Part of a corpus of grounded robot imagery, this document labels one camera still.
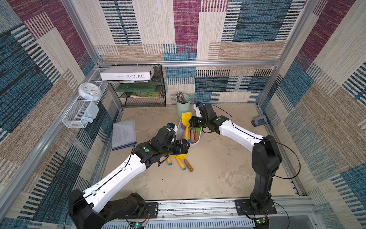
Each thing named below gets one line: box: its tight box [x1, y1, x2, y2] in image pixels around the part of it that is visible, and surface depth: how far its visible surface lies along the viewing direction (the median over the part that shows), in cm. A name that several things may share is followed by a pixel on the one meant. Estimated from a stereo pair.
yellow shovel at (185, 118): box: [181, 111, 193, 142], surface depth 91 cm
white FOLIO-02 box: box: [100, 65, 155, 81], surface depth 81 cm
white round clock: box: [78, 82, 102, 102], surface depth 76 cm
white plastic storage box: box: [175, 114, 203, 145], surface depth 94 cm
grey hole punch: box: [250, 115, 267, 127], surface depth 108 cm
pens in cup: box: [175, 91, 186, 104], surface depth 105 cm
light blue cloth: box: [81, 100, 100, 125], surface depth 70 cm
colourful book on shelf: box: [130, 91, 163, 99], surface depth 102 cm
